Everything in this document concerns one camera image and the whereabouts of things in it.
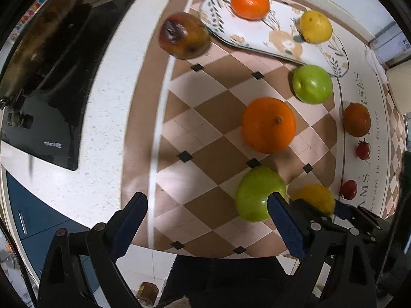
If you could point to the white container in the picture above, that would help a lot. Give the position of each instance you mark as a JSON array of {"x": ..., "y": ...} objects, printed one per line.
[{"x": 400, "y": 86}]

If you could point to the black glass cooktop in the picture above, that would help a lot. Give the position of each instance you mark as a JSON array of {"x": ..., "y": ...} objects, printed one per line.
[{"x": 67, "y": 109}]

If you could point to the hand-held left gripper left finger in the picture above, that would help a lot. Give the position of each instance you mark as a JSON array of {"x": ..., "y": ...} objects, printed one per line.
[{"x": 128, "y": 224}]

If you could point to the large orange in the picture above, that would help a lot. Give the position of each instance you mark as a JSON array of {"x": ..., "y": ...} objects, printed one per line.
[{"x": 268, "y": 125}]

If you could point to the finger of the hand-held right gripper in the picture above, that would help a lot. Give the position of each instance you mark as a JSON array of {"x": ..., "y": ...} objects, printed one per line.
[{"x": 342, "y": 209}]

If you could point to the white tissue paper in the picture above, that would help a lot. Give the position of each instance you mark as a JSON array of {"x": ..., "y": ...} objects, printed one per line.
[{"x": 377, "y": 64}]

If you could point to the bruised brown mango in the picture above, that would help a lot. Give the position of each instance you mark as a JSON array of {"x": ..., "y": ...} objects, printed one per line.
[{"x": 184, "y": 36}]

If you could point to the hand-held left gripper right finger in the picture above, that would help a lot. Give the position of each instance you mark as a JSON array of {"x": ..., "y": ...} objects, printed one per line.
[{"x": 287, "y": 227}]

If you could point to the yellow lemon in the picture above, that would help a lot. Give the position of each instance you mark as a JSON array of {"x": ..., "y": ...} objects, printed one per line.
[
  {"x": 316, "y": 197},
  {"x": 316, "y": 26}
]

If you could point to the checkered table mat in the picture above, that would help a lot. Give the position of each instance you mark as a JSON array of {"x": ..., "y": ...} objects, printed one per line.
[{"x": 205, "y": 128}]

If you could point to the dark orange tangerine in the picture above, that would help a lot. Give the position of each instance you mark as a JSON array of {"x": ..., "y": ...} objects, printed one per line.
[{"x": 357, "y": 119}]

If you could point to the green apple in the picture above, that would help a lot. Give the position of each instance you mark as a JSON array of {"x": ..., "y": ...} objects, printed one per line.
[
  {"x": 253, "y": 195},
  {"x": 312, "y": 84}
]

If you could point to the floral ceramic plate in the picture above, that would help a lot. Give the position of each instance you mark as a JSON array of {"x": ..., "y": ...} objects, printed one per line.
[{"x": 257, "y": 33}]

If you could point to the brown frying pan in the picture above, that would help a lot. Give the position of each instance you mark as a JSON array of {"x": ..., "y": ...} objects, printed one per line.
[{"x": 48, "y": 32}]

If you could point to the blue cabinet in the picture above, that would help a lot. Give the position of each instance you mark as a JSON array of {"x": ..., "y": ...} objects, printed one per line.
[{"x": 35, "y": 208}]

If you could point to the red cherry tomato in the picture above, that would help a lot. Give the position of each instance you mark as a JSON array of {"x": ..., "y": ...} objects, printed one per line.
[
  {"x": 362, "y": 150},
  {"x": 349, "y": 190}
]

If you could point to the person's dark clothing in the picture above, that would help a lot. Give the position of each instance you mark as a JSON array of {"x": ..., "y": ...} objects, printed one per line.
[{"x": 224, "y": 279}]

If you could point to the bright orange tangerine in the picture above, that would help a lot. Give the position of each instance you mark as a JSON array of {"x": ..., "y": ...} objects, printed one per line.
[{"x": 250, "y": 4}]

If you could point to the glass jar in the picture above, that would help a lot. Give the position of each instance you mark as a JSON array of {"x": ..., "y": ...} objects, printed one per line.
[{"x": 148, "y": 293}]

